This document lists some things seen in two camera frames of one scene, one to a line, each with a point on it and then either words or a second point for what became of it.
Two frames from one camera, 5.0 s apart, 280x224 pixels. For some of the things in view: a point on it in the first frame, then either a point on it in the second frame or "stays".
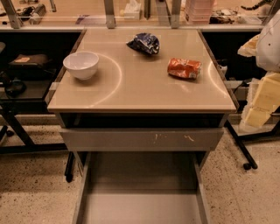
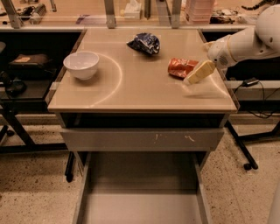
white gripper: [269, 49] → [219, 53]
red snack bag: [185, 68] stays
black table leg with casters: [251, 164] stays
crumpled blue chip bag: [145, 42] stays
